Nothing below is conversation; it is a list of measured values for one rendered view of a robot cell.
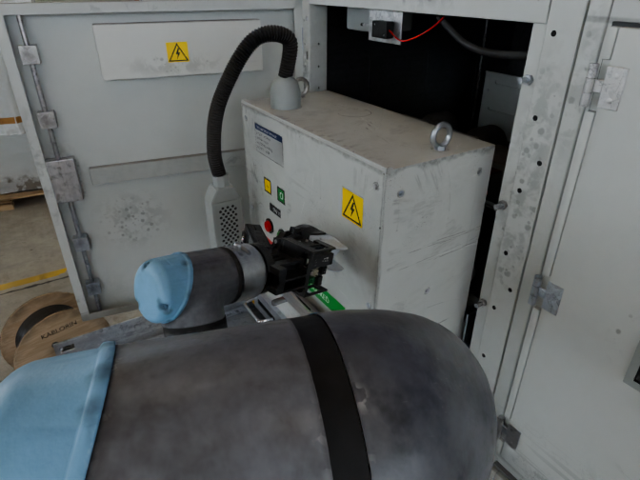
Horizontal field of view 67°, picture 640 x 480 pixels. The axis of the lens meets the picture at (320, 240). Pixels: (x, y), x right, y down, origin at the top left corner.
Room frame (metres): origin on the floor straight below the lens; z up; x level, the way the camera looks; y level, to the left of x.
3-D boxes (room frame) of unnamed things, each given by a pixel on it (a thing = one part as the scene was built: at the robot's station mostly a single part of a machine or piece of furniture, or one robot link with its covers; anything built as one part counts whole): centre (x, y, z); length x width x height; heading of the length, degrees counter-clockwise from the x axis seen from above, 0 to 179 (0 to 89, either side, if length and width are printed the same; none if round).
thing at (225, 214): (0.97, 0.21, 1.14); 0.08 x 0.05 x 0.17; 122
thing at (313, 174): (0.83, 0.04, 1.15); 0.48 x 0.01 x 0.48; 32
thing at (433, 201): (0.97, -0.18, 1.15); 0.51 x 0.50 x 0.48; 122
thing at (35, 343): (1.65, 1.17, 0.20); 0.40 x 0.22 x 0.40; 136
